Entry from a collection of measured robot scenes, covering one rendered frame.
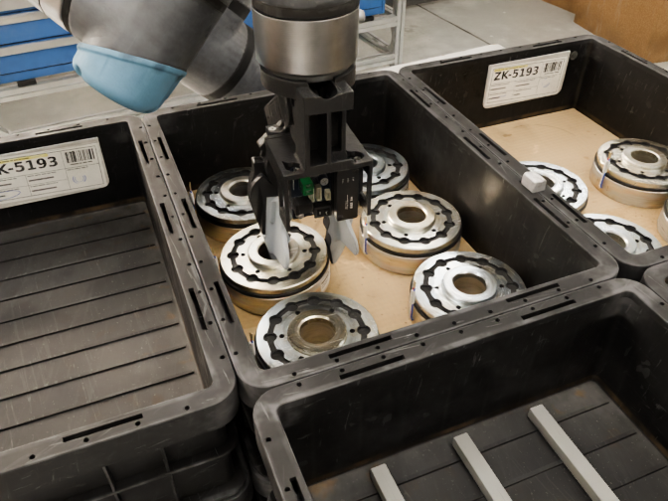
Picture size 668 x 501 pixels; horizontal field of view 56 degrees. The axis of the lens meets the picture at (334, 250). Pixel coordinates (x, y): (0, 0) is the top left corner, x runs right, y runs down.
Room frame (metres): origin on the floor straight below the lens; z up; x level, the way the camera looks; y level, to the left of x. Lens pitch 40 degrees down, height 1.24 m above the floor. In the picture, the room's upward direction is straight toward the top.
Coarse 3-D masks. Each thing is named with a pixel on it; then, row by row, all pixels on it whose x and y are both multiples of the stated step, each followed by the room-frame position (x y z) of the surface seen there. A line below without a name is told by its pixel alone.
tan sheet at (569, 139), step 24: (528, 120) 0.78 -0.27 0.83; (552, 120) 0.78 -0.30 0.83; (576, 120) 0.78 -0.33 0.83; (504, 144) 0.71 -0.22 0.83; (528, 144) 0.71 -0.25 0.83; (552, 144) 0.71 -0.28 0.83; (576, 144) 0.71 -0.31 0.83; (600, 144) 0.71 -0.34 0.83; (576, 168) 0.66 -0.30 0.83; (624, 216) 0.56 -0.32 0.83; (648, 216) 0.56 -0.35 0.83
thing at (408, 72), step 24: (528, 48) 0.78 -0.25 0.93; (552, 48) 0.79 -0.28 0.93; (408, 72) 0.71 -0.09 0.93; (648, 72) 0.72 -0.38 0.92; (432, 96) 0.64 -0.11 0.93; (456, 120) 0.59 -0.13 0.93; (552, 192) 0.46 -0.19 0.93; (576, 216) 0.42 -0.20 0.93; (600, 240) 0.39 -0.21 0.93; (624, 264) 0.36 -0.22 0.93; (648, 264) 0.36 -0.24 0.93
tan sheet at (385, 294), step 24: (312, 216) 0.56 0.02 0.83; (360, 216) 0.56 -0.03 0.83; (336, 264) 0.48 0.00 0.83; (360, 264) 0.48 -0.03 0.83; (336, 288) 0.44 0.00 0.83; (360, 288) 0.44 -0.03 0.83; (384, 288) 0.44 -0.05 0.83; (408, 288) 0.44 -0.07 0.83; (240, 312) 0.41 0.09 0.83; (384, 312) 0.41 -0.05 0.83; (408, 312) 0.41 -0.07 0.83
